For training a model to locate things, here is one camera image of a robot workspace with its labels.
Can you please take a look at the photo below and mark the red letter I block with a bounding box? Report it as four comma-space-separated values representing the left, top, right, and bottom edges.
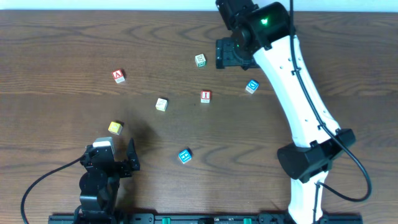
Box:
200, 90, 211, 103

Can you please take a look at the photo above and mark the black cable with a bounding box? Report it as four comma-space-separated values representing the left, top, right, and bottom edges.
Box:
288, 0, 373, 224
20, 155, 86, 224

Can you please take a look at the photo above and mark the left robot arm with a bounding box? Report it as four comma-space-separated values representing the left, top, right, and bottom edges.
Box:
73, 137, 140, 224

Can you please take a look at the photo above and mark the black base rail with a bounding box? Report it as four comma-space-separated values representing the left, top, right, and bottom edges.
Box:
48, 212, 364, 224

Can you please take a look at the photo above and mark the blue letter D block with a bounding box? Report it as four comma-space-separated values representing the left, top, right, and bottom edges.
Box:
245, 80, 259, 94

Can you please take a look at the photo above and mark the green lettered white block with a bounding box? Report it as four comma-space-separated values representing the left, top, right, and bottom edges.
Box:
195, 54, 207, 67

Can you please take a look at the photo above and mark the left black cable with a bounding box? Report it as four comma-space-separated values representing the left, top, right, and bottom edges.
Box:
20, 155, 86, 224

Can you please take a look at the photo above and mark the red letter A block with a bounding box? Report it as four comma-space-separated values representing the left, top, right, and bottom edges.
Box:
112, 69, 125, 83

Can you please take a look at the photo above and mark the pale yellow wooden block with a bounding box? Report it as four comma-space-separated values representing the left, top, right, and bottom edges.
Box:
155, 98, 168, 111

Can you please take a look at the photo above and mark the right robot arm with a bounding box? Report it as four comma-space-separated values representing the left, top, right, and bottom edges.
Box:
216, 0, 360, 223

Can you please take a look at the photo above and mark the right black cable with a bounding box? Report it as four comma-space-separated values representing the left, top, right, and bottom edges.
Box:
288, 0, 373, 224

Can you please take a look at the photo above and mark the blue letter H block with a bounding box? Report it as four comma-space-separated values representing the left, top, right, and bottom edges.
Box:
178, 149, 192, 164

